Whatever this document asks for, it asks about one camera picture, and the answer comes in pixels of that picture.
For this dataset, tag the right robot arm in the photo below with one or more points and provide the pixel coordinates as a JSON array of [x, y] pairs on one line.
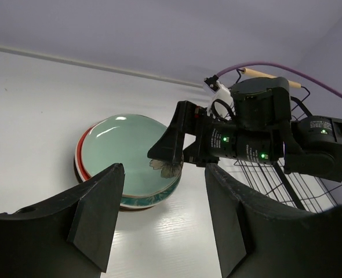
[[316, 141]]

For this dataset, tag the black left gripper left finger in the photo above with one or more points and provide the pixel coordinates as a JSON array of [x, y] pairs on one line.
[[67, 235]]

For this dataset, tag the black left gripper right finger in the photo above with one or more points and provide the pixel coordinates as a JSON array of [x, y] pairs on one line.
[[256, 236]]

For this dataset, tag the grey reindeer plate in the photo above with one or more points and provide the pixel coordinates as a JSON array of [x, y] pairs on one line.
[[123, 206]]

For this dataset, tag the red teal plate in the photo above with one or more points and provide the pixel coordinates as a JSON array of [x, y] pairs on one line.
[[147, 199]]

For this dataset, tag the light green flower plate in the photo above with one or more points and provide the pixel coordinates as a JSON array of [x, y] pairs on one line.
[[126, 139]]

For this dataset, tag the white blue floral plate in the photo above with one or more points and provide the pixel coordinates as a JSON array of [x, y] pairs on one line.
[[130, 206]]

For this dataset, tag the black wire dish rack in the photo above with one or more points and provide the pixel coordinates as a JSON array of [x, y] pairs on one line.
[[296, 190]]

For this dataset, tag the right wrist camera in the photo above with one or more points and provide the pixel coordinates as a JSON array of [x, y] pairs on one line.
[[220, 92]]

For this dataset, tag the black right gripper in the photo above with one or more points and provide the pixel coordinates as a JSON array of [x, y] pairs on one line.
[[259, 130]]

